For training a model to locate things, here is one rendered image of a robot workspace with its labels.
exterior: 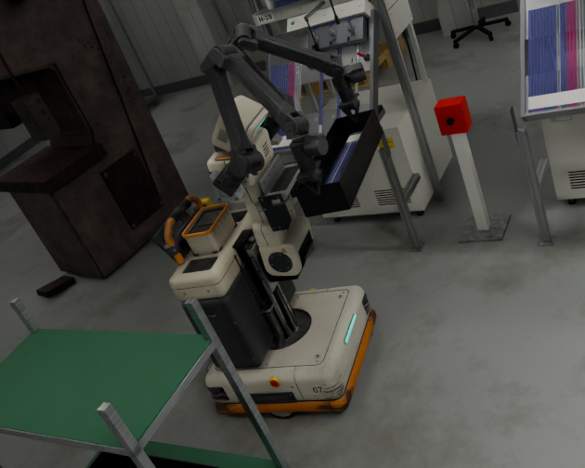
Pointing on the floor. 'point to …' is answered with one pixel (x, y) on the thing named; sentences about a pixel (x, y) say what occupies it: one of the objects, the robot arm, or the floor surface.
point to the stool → (476, 26)
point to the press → (75, 134)
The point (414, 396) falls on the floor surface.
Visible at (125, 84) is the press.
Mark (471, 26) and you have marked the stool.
